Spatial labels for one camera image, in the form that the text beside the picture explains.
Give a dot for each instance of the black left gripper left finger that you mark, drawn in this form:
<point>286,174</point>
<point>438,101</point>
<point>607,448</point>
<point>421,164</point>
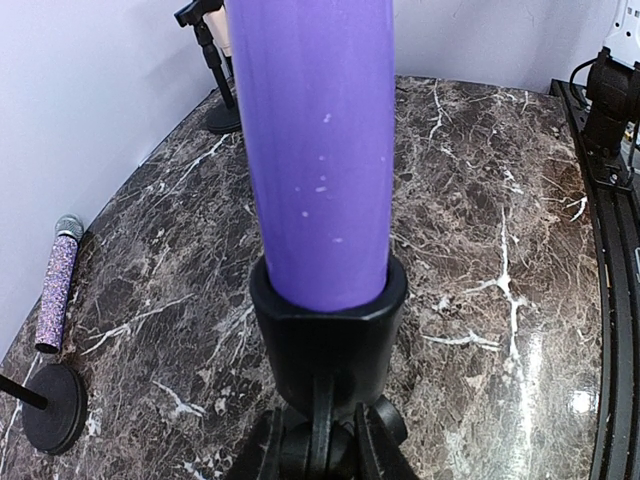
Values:
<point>259,459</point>

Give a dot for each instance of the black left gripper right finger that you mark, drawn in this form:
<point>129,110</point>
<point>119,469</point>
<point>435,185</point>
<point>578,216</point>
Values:
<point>378,455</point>

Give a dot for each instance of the black stand holding purple microphone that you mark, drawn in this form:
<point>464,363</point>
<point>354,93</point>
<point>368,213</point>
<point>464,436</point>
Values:
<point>324,365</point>

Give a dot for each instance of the rhinestone silver-head microphone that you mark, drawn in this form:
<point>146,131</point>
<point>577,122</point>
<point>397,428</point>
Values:
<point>69,230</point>

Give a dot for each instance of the purple microphone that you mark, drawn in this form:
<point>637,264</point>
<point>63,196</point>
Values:
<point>316,90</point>

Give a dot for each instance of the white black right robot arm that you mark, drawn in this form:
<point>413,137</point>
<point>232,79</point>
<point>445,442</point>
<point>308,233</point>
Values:
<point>613,90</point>

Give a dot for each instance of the black stand holding blue microphone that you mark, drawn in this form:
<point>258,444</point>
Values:
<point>54,407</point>

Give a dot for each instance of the black stand holding white microphone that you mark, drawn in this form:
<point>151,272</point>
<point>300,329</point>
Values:
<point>223,118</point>

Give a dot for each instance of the cream white microphone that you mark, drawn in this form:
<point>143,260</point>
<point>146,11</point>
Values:
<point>218,22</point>

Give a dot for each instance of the black front table rail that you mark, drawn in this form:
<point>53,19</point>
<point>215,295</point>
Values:
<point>614,213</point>

